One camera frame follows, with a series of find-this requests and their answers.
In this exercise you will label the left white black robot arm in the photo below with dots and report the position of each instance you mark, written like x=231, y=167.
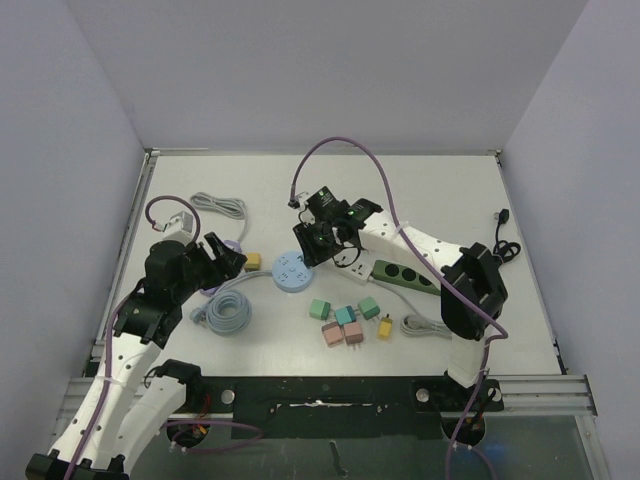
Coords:
x=111, y=429

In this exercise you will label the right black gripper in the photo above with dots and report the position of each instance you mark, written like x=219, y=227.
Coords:
x=310, y=245

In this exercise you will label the yellow plug adapter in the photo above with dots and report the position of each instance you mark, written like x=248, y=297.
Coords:
x=385, y=327
x=253, y=261

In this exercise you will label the purple power strip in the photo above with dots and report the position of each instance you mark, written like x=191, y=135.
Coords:
x=232, y=246

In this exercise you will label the teal plug adapter centre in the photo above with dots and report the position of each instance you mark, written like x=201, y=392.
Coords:
x=345, y=315

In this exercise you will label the green plug adapter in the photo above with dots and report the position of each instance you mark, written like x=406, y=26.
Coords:
x=368, y=307
x=319, y=309

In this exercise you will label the white power strip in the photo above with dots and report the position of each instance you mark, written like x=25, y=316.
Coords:
x=353, y=266

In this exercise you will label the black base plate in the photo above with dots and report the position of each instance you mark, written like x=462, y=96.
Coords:
x=341, y=407

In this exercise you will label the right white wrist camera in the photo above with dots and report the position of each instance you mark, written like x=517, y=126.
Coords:
x=298, y=202

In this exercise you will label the pink plug adapter right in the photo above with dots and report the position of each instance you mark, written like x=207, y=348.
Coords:
x=353, y=334

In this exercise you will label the pink plug adapter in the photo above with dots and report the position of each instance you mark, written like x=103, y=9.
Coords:
x=332, y=334
x=353, y=334

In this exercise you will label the green power strip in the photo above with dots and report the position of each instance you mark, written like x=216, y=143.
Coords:
x=402, y=276

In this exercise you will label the pink plug adapter left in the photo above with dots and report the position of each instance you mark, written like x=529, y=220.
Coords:
x=332, y=334

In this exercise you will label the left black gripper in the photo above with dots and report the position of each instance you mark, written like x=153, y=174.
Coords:
x=226, y=265

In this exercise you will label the round blue power strip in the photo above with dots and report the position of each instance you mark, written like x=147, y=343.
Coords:
x=290, y=274

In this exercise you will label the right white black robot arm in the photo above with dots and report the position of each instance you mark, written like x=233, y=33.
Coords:
x=472, y=291

